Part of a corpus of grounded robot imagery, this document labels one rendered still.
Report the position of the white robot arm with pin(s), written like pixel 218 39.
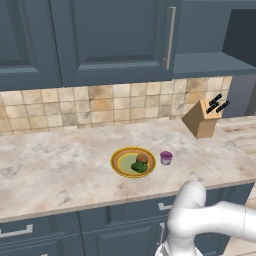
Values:
pixel 200 216

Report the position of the brown bread roll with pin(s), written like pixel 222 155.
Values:
pixel 142 157

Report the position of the yellow rimmed round plate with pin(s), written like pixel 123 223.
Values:
pixel 117 163

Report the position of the green avocado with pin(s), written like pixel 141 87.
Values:
pixel 139 167

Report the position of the purple lidded jam jar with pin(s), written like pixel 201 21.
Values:
pixel 166 157

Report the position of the blue-grey upper cabinet door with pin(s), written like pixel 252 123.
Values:
pixel 110 36
pixel 23 43

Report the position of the blue-grey upper corner cabinet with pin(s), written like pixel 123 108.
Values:
pixel 206 33

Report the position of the wooden knife block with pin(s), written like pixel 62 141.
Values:
pixel 200 121

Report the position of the blue-grey drawer front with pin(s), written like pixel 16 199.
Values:
pixel 133 210
pixel 50 226

